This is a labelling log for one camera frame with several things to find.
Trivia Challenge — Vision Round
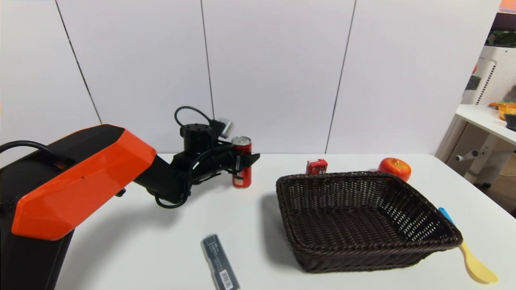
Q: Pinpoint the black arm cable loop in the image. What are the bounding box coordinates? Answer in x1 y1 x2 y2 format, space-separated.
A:
154 149 242 209

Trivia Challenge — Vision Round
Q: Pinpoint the yellow spoon blue handle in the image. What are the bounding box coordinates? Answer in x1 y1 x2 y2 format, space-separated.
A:
438 207 499 284

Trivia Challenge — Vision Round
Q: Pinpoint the white pegboard stand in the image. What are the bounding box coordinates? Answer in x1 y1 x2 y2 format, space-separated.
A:
435 44 516 188

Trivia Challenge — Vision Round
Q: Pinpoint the dark grey barcode pack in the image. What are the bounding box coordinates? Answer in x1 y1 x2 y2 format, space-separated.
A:
201 234 241 290

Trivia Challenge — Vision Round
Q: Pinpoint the white side table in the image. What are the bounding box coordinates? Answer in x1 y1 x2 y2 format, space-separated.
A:
456 104 516 146

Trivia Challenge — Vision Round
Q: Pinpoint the black shoulder cable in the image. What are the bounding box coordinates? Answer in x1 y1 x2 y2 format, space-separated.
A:
0 140 75 166

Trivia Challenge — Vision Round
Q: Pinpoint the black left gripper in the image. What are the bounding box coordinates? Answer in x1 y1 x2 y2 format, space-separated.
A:
210 150 260 175

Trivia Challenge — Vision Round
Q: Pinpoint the small red box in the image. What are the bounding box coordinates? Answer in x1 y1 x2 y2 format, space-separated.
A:
306 159 328 175

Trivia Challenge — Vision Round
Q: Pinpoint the brown woven wicker basket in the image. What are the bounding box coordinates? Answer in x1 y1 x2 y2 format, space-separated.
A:
276 171 463 274

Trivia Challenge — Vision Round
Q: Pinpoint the red soda can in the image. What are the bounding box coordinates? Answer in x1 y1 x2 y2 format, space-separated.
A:
231 136 253 189

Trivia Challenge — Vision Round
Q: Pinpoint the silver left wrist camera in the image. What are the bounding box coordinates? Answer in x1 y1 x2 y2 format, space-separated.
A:
218 118 235 139

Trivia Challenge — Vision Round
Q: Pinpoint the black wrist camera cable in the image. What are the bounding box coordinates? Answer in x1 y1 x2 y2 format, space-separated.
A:
174 106 214 126

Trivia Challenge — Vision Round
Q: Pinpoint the orange item pile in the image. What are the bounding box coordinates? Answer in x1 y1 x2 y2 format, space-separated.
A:
489 101 516 120

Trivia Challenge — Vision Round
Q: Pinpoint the red apple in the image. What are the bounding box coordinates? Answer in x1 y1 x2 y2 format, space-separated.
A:
378 157 412 182

